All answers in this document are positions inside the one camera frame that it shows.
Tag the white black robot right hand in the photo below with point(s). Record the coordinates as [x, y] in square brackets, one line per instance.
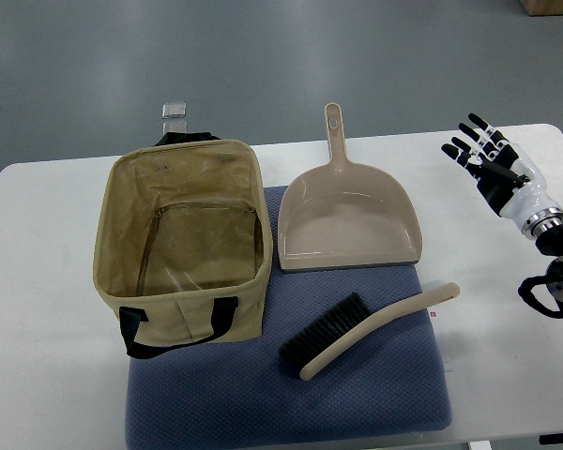
[506, 177]

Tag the pink hand broom black bristles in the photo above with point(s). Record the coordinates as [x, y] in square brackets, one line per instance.
[344, 325]

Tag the cardboard box corner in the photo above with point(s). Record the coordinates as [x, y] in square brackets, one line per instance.
[540, 8]

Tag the pink plastic dustpan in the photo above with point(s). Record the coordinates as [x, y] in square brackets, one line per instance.
[346, 214]

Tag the black bar under table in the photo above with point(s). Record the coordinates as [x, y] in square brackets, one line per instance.
[551, 439]

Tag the clear plastic clip stand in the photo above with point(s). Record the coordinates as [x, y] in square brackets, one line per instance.
[173, 115]

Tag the blue cushion mat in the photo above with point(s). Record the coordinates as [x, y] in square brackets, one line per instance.
[242, 394]

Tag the yellow fabric bag black handles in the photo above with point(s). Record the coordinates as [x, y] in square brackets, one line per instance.
[184, 246]

